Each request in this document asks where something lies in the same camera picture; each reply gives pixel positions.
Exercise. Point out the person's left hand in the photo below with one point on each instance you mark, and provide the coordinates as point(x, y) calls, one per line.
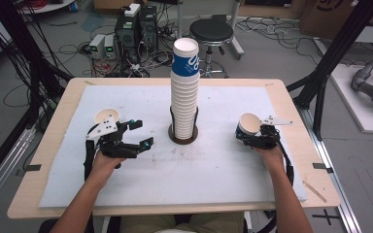
point(107, 165)

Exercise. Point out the person's right hand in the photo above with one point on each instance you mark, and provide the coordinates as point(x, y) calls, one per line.
point(272, 160)

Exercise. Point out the wooden table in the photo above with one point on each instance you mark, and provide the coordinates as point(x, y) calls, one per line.
point(29, 187)

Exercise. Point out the black round stool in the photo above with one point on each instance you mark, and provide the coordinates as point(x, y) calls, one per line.
point(211, 30)

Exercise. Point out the white table mat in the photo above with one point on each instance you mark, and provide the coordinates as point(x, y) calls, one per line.
point(181, 174)

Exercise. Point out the white floor platform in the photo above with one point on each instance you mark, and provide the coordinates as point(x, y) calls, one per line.
point(353, 106)

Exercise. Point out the stack of white paper cups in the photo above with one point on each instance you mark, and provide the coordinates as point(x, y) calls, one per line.
point(184, 90)

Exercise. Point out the black cup holder stand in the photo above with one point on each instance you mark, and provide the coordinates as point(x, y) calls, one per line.
point(183, 139)

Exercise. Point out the white box on computer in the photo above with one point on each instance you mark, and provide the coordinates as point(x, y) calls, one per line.
point(132, 10)

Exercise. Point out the blue and white paper cup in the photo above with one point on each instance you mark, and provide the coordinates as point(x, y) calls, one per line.
point(105, 115)
point(247, 124)

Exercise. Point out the black metal frame post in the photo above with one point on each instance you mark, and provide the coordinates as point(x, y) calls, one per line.
point(333, 55)

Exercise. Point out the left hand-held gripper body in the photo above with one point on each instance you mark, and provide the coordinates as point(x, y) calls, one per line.
point(113, 145)

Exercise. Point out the thin wooden stick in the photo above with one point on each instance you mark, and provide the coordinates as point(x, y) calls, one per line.
point(314, 191)

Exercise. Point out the person's olive trousers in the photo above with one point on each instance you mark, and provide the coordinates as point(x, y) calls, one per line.
point(142, 224)

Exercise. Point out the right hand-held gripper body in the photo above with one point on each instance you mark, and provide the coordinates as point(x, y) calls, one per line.
point(265, 137)

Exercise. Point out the cardboard box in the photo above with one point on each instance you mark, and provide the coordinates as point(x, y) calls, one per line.
point(327, 16)

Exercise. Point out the grey power supply box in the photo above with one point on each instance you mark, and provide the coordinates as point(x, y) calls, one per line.
point(96, 45)
point(110, 46)

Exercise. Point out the black tape strip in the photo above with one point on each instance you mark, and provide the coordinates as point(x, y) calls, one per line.
point(323, 167)
point(32, 167)

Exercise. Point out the aluminium floor rail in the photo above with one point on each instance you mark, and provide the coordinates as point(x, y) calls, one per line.
point(340, 181)
point(6, 168)

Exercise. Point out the black computer tower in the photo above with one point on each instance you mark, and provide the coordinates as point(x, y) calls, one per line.
point(127, 39)
point(149, 29)

